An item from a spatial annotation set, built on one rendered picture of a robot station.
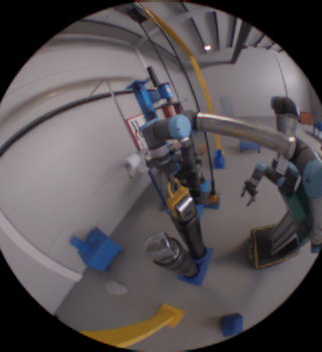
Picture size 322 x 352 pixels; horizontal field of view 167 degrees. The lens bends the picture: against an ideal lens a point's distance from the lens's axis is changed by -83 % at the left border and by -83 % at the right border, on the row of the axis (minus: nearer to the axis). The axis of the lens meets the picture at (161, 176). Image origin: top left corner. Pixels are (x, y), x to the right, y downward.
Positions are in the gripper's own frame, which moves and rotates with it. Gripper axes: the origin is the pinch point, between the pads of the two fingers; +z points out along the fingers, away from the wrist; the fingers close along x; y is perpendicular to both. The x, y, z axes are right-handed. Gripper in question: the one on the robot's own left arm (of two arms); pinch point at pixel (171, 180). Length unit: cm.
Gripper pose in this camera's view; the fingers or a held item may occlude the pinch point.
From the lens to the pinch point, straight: 62.9
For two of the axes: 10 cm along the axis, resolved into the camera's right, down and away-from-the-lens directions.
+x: -5.9, -2.3, 7.7
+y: 7.3, -5.7, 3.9
